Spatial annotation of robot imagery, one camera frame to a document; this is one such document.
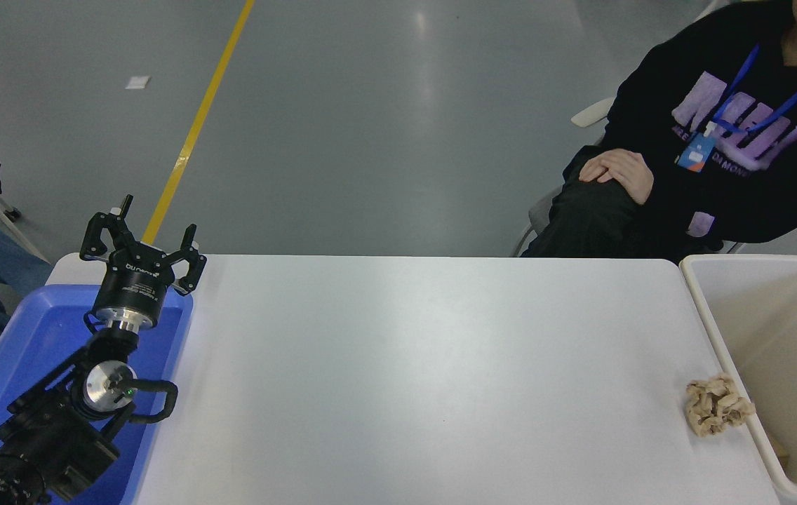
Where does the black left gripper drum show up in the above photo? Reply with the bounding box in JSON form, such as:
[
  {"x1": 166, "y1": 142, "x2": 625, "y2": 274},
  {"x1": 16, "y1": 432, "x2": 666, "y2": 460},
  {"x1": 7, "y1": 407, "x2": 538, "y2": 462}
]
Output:
[{"x1": 93, "y1": 243, "x2": 176, "y2": 325}]

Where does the person's hand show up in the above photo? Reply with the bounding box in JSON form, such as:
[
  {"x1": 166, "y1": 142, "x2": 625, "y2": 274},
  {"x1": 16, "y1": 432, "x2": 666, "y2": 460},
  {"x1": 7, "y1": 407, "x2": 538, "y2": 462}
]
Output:
[{"x1": 579, "y1": 151, "x2": 654, "y2": 206}]

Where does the large pale plastic bin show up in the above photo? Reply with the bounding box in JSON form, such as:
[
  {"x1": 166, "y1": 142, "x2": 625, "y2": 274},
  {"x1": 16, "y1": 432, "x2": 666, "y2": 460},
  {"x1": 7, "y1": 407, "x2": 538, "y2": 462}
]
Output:
[{"x1": 679, "y1": 252, "x2": 797, "y2": 505}]

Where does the blue plastic tray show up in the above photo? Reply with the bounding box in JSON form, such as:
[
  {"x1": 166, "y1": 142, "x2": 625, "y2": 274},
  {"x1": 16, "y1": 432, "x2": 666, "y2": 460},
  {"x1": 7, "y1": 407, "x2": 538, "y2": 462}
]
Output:
[{"x1": 0, "y1": 284, "x2": 194, "y2": 505}]

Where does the crumpled tan paper ball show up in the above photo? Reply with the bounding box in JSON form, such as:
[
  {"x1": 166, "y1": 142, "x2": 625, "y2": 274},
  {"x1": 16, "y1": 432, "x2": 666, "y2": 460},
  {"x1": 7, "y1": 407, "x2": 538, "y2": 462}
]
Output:
[{"x1": 685, "y1": 373, "x2": 756, "y2": 437}]

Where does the blue id badge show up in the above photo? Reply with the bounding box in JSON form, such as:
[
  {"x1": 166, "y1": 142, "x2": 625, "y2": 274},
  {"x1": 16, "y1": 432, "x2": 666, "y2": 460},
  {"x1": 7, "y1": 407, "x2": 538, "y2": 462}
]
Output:
[{"x1": 677, "y1": 125, "x2": 717, "y2": 173}]

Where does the white chair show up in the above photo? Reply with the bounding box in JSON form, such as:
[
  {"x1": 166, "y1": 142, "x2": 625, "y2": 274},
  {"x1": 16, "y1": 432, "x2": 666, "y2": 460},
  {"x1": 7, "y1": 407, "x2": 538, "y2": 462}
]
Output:
[{"x1": 511, "y1": 97, "x2": 746, "y2": 257}]

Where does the blue lanyard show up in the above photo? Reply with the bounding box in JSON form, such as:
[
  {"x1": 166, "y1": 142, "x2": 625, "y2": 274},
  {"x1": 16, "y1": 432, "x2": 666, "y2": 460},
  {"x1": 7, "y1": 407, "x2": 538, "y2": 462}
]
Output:
[{"x1": 711, "y1": 43, "x2": 797, "y2": 136}]

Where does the person with lanyard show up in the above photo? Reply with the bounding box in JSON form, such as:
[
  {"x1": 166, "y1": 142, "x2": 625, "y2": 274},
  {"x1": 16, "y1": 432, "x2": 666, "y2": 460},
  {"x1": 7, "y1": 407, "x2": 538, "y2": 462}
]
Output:
[{"x1": 521, "y1": 0, "x2": 797, "y2": 260}]

